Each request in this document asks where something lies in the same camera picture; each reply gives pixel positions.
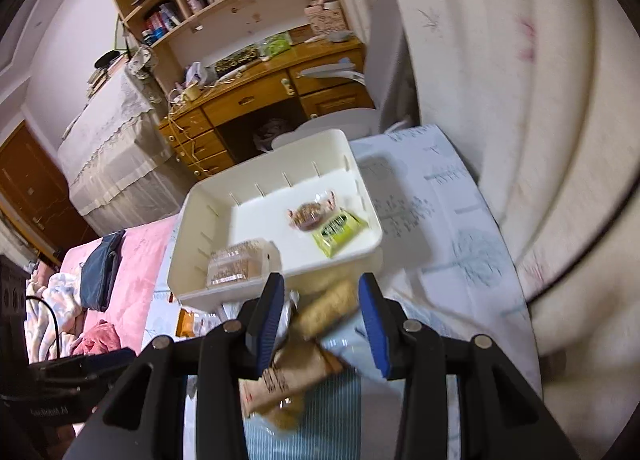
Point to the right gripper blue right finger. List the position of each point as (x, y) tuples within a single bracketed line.
[(383, 319)]

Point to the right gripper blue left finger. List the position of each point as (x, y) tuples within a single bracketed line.
[(263, 326)]

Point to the beige long biscuit bar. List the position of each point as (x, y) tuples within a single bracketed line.
[(296, 367)]

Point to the clear pack brown biscuits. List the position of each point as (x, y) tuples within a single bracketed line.
[(244, 261)]

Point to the orange snack packet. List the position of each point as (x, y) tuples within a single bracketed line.
[(185, 324)]

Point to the yellow green snack packet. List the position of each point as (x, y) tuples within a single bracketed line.
[(338, 230)]

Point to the mixed nuts clear packet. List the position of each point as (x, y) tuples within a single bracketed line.
[(309, 215)]

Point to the rice cracker clear bag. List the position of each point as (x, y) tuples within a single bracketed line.
[(326, 311)]

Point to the pink fleece garment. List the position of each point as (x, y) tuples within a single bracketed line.
[(100, 339)]

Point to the patterned blue white tablecloth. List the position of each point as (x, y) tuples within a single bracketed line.
[(444, 260)]

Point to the floral white blanket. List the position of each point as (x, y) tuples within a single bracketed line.
[(51, 320)]

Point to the folded dark blue jeans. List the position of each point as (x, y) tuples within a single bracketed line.
[(99, 272)]

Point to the white plastic storage bin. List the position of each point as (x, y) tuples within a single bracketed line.
[(252, 199)]

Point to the pink bed quilt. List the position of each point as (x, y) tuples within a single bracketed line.
[(143, 250)]

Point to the brown wooden door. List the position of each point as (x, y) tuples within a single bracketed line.
[(35, 198)]

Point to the lace covered cabinet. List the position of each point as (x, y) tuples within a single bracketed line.
[(121, 172)]

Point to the grey office chair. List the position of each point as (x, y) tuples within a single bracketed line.
[(387, 77)]

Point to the wooden desk with drawers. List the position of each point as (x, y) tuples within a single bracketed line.
[(219, 129)]

